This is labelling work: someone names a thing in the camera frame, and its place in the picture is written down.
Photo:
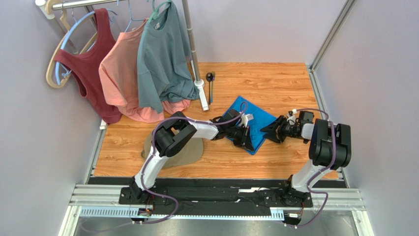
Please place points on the aluminium frame rail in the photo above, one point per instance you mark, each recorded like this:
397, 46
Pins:
90, 200

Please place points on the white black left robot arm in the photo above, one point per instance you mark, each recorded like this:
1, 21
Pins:
174, 133

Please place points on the metal clothes rack pole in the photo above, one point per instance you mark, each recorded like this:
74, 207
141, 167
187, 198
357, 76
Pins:
194, 61

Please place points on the wooden clothes hanger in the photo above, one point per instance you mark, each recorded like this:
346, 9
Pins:
55, 10

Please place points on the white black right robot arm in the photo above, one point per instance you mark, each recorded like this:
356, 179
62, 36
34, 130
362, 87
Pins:
330, 145

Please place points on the teal clothes hanger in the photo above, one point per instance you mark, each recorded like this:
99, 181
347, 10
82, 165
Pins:
156, 9

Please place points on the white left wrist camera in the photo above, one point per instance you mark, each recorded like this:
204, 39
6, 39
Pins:
245, 119

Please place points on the teal t-shirt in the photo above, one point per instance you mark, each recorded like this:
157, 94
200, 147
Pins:
162, 69

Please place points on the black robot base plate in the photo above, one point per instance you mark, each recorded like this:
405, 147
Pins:
267, 197

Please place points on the pink t-shirt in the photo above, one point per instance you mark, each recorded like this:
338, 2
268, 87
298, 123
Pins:
119, 78

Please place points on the blue cloth napkin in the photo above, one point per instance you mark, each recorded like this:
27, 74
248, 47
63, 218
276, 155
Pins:
261, 119

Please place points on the black spoon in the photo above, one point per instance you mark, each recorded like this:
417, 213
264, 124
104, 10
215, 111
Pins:
208, 80

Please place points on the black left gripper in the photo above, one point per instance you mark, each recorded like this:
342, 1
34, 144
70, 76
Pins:
245, 142

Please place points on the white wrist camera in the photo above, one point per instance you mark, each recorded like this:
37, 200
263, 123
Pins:
245, 119
291, 120

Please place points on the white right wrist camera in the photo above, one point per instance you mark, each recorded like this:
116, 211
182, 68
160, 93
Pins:
291, 120

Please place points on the maroon tank top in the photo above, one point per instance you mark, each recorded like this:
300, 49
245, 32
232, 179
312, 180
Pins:
85, 68

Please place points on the white clothes rack foot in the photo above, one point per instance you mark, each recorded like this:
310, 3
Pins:
200, 85

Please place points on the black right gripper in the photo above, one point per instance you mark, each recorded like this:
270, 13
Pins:
280, 131

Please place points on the beige baseball cap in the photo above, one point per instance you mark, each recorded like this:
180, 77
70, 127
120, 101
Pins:
190, 153

